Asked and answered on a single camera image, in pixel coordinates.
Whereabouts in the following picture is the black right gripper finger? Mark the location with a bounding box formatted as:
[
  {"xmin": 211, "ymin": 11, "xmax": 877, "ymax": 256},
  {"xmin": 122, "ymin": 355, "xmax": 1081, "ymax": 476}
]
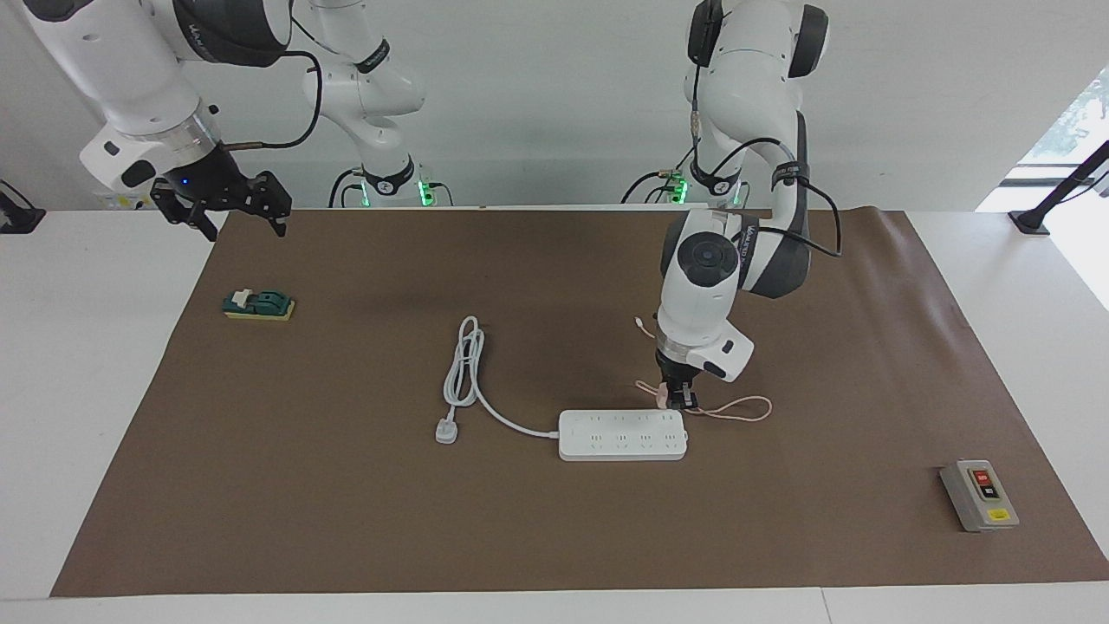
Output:
[
  {"xmin": 241, "ymin": 171, "xmax": 293, "ymax": 238},
  {"xmin": 151, "ymin": 178, "xmax": 219, "ymax": 242}
]

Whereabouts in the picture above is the pink charging cable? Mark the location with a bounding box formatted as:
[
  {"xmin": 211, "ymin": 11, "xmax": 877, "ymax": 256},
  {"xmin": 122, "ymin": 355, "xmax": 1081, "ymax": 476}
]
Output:
[{"xmin": 632, "ymin": 316, "xmax": 774, "ymax": 423}]

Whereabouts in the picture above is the white power strip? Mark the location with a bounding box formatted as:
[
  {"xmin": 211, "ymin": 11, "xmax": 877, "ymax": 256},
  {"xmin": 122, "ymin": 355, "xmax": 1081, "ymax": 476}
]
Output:
[{"xmin": 558, "ymin": 409, "xmax": 690, "ymax": 462}]

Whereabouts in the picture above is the white box with yellow label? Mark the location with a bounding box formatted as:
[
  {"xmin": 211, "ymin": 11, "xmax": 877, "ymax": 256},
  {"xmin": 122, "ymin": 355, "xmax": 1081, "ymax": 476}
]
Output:
[{"xmin": 94, "ymin": 186, "xmax": 159, "ymax": 211}]

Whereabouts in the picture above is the black table clamp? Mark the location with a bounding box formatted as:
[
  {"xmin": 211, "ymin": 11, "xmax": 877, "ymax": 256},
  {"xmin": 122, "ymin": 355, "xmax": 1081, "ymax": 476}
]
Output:
[{"xmin": 0, "ymin": 179, "xmax": 46, "ymax": 235}]

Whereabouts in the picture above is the brown table mat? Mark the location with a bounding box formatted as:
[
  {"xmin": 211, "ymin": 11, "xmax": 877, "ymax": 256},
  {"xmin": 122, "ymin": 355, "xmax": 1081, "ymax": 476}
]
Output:
[{"xmin": 50, "ymin": 205, "xmax": 1109, "ymax": 597}]

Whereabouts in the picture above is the white power cord with plug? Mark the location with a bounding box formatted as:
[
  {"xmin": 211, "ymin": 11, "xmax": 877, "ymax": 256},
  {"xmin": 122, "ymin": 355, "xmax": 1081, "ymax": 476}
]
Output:
[{"xmin": 433, "ymin": 315, "xmax": 562, "ymax": 445}]

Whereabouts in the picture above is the black left base cable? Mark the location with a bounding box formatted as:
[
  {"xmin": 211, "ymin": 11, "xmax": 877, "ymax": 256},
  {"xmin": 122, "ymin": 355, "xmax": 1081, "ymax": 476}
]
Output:
[{"xmin": 620, "ymin": 143, "xmax": 704, "ymax": 205}]

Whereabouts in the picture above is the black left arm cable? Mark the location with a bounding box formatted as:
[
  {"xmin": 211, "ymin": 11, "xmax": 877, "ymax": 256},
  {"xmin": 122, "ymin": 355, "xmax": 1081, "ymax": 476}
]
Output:
[{"xmin": 689, "ymin": 0, "xmax": 844, "ymax": 259}]

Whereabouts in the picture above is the grey on-off switch box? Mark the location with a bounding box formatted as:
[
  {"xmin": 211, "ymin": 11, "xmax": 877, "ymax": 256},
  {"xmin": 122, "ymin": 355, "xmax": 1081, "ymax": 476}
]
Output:
[{"xmin": 940, "ymin": 459, "xmax": 1021, "ymax": 533}]

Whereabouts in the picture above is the black camera stand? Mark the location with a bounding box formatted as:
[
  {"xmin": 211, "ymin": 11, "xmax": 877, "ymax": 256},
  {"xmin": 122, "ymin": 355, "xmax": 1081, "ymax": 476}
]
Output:
[{"xmin": 1008, "ymin": 139, "xmax": 1109, "ymax": 237}]

